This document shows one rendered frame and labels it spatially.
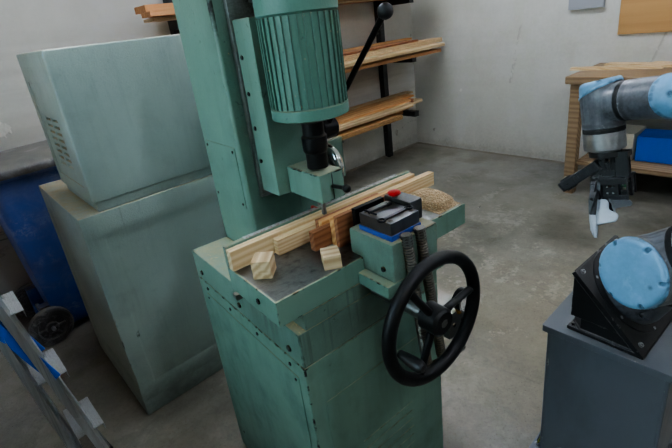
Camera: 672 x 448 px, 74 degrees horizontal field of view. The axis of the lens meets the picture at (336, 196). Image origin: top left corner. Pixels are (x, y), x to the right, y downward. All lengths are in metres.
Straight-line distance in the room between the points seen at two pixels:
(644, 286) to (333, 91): 0.74
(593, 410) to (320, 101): 1.11
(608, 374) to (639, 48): 2.98
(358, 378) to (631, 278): 0.63
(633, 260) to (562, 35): 3.25
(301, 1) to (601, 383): 1.20
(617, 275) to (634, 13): 3.07
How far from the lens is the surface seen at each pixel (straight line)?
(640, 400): 1.44
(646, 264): 1.08
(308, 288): 0.93
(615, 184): 1.24
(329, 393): 1.11
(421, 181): 1.33
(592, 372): 1.44
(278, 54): 0.95
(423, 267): 0.86
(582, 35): 4.15
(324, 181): 1.02
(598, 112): 1.20
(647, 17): 4.00
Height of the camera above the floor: 1.39
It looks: 21 degrees down
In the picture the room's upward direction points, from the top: 7 degrees counter-clockwise
